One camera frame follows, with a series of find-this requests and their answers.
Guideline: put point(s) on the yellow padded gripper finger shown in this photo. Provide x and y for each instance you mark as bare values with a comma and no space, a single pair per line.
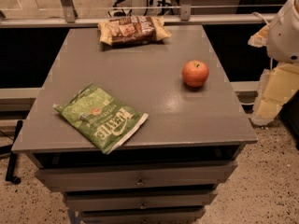
276,89
260,39

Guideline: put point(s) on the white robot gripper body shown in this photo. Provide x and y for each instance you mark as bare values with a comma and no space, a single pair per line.
284,36

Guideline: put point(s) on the red apple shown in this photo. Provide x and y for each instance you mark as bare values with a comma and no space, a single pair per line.
195,73

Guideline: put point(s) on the black chair base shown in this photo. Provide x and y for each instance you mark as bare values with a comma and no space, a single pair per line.
141,2

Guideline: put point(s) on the brown yellow snack bag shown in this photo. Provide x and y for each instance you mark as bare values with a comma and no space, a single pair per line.
132,30

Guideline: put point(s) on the top grey drawer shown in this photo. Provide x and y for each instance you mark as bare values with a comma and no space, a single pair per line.
136,176

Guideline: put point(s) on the grey drawer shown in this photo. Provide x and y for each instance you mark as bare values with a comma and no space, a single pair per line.
142,216
141,200
136,176

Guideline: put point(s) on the grey drawer cabinet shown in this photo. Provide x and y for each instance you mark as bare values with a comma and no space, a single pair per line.
136,135

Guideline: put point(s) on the middle grey drawer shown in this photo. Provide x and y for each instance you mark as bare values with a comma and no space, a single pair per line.
141,200

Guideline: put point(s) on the green chips bag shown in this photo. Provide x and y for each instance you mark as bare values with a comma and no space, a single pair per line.
104,120

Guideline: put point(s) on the metal railing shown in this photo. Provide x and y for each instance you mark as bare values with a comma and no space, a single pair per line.
66,13

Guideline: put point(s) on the bottom grey drawer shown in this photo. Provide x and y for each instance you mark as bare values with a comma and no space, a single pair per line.
142,216

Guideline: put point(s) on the black stand leg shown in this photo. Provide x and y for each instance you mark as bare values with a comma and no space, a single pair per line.
10,177

